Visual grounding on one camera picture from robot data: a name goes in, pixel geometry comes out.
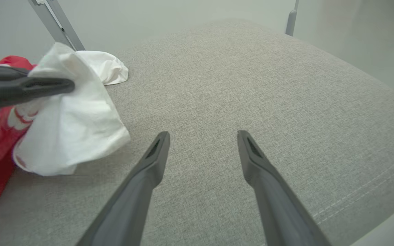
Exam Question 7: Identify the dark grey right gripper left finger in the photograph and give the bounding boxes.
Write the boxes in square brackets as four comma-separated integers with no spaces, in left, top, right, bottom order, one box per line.
[76,131,171,246]

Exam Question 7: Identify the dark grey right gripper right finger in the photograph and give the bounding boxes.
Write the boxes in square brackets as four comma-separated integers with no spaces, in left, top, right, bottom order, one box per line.
[237,130,332,246]

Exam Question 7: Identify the red shorts with white stripes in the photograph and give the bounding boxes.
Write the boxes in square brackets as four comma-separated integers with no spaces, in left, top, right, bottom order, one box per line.
[12,42,131,176]

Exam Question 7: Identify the grey double partition post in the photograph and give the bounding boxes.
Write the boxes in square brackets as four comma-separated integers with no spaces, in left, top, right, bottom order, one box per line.
[28,0,86,52]

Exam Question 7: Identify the grey metal partition post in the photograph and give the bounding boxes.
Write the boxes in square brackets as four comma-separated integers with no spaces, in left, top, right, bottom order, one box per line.
[285,0,300,36]

